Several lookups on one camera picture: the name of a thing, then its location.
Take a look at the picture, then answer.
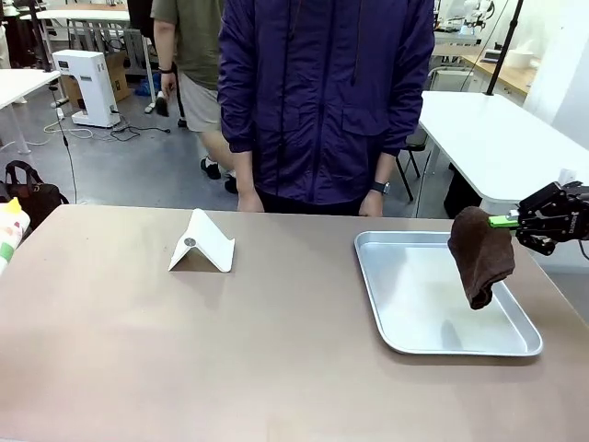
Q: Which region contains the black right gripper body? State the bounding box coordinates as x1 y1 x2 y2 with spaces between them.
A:
547 181 589 244

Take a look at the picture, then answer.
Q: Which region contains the person's right hand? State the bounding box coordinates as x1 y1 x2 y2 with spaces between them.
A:
237 186 266 214

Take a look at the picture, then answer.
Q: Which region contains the white floor cable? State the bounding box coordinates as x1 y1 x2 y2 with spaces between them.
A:
43 108 93 146

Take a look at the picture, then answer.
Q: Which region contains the person in olive shirt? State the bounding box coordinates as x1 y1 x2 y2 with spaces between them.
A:
150 0 240 194

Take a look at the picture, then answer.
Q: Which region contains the long white table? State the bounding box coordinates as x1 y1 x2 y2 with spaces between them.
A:
34 8 156 102

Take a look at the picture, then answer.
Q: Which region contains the white folded roller stand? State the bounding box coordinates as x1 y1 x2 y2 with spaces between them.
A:
167 207 237 273

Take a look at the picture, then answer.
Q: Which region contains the wooden workbench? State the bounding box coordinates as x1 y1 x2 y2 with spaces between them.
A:
459 53 537 98

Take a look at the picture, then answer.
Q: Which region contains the black bag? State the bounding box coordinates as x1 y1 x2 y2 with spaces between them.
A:
0 159 70 231

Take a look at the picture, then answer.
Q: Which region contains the black chair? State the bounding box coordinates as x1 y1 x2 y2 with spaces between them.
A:
395 131 433 202

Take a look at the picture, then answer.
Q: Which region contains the silver metal tray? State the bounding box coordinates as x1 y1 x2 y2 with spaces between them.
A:
353 229 544 356

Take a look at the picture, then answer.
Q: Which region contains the brown cardboard box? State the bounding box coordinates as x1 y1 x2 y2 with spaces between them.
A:
59 52 133 110

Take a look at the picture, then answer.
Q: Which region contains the thin black hanging cable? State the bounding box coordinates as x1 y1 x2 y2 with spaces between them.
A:
48 87 79 204

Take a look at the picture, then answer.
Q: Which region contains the black floor cable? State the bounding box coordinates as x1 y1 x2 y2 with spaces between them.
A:
110 122 172 142

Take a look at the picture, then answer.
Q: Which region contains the small white table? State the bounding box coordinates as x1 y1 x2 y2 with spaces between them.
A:
0 68 62 156

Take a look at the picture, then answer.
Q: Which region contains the white bucket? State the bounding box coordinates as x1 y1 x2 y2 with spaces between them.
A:
505 48 535 70

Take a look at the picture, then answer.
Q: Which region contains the white standing machine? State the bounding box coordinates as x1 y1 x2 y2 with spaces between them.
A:
52 49 121 129

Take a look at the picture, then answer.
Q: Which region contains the person in purple jacket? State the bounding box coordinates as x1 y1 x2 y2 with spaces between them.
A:
216 0 436 217

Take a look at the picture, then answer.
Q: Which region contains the person's left hand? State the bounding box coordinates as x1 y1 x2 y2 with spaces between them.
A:
358 192 384 217

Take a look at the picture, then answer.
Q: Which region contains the black tripod pole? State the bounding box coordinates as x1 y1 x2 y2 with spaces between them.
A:
485 0 525 97

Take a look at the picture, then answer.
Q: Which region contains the person's right forearm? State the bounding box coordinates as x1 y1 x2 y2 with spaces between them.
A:
236 150 255 190

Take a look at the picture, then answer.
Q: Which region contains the person's left forearm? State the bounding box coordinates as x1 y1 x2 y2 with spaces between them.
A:
375 153 396 185

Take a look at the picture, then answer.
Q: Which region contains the brown towel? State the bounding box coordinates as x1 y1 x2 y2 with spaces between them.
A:
447 205 515 311

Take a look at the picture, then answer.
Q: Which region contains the large white table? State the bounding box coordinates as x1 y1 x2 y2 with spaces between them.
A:
416 90 589 220

